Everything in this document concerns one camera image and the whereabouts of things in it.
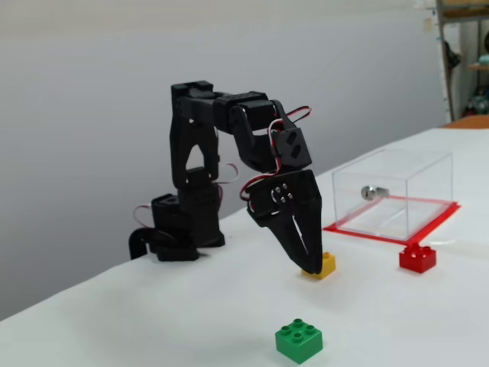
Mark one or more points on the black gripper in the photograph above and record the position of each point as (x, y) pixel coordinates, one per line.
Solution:
(299, 196)

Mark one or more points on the green lego brick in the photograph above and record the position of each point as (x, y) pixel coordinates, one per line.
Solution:
(298, 344)

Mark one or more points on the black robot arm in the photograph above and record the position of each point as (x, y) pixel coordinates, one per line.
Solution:
(183, 114)

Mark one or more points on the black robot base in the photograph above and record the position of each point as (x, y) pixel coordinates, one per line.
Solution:
(168, 229)

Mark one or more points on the yellow lego brick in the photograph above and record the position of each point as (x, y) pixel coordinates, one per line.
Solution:
(329, 264)

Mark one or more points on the red lego brick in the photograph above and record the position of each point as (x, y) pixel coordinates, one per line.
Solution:
(418, 262)

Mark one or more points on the transparent plastic box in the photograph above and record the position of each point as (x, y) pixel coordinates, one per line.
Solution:
(428, 191)

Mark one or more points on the silver cylinder lock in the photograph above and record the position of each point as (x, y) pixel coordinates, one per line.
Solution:
(372, 192)

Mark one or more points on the black table clamp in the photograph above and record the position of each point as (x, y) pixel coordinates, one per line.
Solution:
(135, 244)

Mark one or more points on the orange wooden board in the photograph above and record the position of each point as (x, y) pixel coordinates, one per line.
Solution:
(470, 122)

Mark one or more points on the black hanging bag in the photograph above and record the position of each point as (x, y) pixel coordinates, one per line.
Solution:
(452, 57)

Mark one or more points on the paper label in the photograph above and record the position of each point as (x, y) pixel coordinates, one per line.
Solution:
(428, 23)

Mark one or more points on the metal shelf rack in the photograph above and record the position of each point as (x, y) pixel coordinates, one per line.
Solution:
(445, 23)

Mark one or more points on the red tape frame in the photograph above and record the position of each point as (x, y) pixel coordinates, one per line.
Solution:
(363, 232)

